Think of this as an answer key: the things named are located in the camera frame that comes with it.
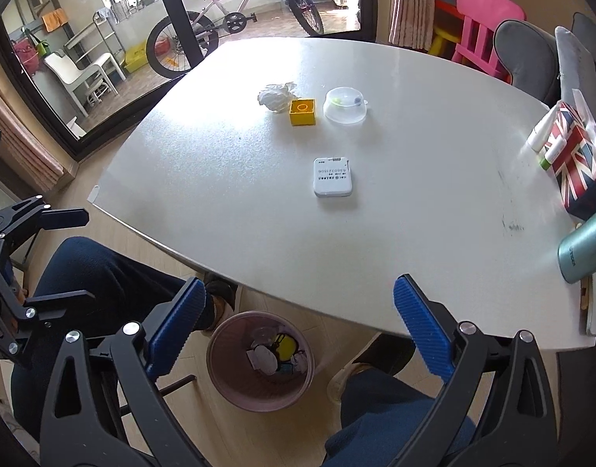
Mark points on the pink striped curtain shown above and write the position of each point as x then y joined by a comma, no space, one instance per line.
412,2
20,141

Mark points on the yellow children's stool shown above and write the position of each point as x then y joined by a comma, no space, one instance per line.
441,41

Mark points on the person's leg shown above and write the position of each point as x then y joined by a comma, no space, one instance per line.
83,277
390,428

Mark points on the pink bag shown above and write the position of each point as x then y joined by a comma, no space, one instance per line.
25,56

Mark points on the person's left leg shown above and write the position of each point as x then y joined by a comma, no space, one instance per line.
83,277

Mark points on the flag print tissue box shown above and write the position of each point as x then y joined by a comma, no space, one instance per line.
577,163

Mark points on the red children's table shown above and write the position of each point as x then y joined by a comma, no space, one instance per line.
446,7

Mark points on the green-capped white tube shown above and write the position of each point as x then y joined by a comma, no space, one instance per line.
552,154

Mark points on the yellow plastic crate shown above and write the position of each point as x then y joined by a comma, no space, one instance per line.
135,56

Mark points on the person's slipper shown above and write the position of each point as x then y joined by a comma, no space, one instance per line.
345,380
220,296

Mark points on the clear plastic cup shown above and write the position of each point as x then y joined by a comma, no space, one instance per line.
263,336

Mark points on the grey sofa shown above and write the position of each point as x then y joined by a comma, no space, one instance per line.
526,53

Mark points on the person's right leg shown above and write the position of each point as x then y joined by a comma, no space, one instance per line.
390,428

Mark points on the mauve plastic waste bin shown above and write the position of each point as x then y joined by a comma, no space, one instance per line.
229,379

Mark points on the black sliding door frame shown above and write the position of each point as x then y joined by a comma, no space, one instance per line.
173,9

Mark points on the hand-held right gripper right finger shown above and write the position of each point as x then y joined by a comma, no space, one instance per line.
422,328

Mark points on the clear round container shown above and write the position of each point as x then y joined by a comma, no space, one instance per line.
345,104

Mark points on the yellow round zip case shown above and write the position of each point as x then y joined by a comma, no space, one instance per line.
285,345

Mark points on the white plastic chair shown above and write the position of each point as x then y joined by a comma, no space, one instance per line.
79,75

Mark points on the white bicycle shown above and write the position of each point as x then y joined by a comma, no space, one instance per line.
229,22

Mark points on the teal toy brick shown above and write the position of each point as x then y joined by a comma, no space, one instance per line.
284,368

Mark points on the white tissue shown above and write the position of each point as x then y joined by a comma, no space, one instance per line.
277,96
301,361

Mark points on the pink children's chair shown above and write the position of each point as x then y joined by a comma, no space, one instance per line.
482,29

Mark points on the small white box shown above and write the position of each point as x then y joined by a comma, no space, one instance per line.
333,177

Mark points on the light grey cushion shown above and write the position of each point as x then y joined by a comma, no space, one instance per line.
575,68

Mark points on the white fabric pouch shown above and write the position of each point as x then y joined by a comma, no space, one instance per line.
263,356

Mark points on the teal thermos bottle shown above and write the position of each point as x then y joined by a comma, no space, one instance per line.
586,248

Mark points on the metal rack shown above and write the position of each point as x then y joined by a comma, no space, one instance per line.
108,29

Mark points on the person's left slipper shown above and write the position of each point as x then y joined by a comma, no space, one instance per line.
220,296

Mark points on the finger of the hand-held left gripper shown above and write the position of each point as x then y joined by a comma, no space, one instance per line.
59,218
59,301

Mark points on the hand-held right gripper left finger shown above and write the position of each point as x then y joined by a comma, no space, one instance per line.
178,333

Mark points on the yellow toy brick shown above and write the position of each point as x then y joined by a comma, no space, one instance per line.
302,113

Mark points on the orange cloth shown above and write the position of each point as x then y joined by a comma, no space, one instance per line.
54,20

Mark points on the person's right slipper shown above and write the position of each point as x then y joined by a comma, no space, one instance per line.
345,380

